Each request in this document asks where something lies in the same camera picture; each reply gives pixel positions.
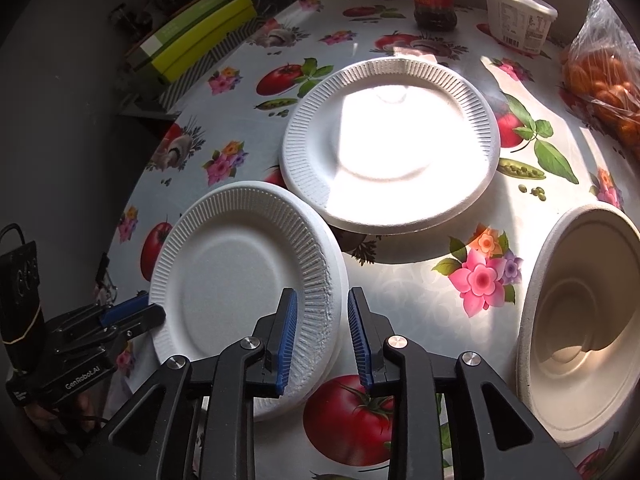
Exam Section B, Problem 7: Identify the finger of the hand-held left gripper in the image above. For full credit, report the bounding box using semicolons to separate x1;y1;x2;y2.
99;293;151;328
117;305;167;342

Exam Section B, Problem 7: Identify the green and white flat box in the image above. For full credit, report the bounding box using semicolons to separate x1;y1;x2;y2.
125;0;231;68

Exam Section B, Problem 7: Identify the plastic bag of oranges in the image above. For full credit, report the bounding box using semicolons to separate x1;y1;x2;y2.
559;0;640;158

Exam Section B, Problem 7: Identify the white plastic tub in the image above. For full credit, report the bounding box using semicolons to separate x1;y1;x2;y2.
479;0;559;56

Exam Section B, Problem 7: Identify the white foam plate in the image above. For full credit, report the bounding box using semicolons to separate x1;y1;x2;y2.
279;57;502;236
148;180;346;406
252;220;350;422

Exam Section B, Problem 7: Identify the yellow-green flat box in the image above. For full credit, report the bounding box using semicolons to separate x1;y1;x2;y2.
152;0;256;85

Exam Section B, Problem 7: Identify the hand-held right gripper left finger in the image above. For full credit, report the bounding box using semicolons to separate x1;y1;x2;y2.
65;287;301;480

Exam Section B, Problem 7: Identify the beige paper bowl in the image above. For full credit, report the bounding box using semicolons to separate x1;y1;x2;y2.
515;204;640;450

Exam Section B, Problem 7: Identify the black white striped box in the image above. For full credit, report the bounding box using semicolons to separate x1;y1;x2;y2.
157;15;266;113

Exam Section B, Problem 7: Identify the person's left hand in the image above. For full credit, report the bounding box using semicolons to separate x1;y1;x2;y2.
22;395;103;431

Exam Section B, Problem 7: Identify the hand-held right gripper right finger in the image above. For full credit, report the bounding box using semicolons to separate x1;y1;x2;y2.
347;287;581;480

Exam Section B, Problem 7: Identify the fruit print tablecloth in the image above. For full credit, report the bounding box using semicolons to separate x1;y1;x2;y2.
107;0;640;480

